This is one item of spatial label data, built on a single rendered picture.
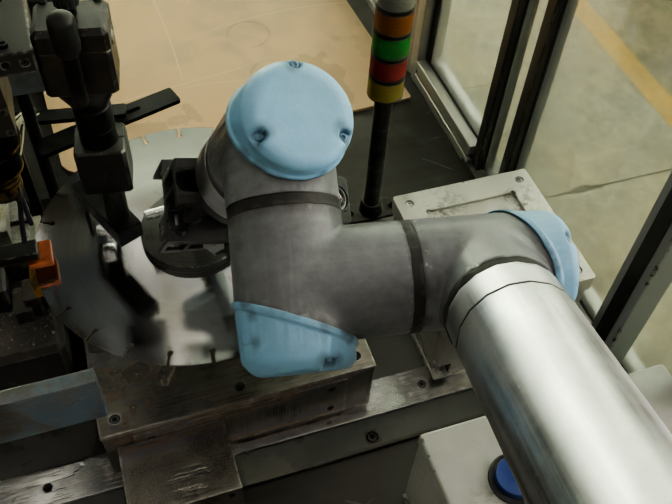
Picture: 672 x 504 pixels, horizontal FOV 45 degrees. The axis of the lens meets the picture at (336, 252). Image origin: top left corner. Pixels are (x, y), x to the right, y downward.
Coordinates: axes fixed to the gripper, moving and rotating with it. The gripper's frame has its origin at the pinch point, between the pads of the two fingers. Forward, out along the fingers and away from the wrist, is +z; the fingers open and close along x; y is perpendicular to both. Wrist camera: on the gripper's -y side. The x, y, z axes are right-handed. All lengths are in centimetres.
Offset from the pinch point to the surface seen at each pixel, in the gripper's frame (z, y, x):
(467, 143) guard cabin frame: 22, -44, -17
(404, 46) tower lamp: -1.6, -23.3, -20.5
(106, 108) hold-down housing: -14.2, 11.3, -7.7
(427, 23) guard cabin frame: 26, -43, -38
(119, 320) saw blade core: 2.0, 9.8, 8.0
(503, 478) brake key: -11.6, -22.4, 26.8
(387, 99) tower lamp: 4.9, -23.6, -16.7
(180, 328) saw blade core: -0.2, 4.3, 9.5
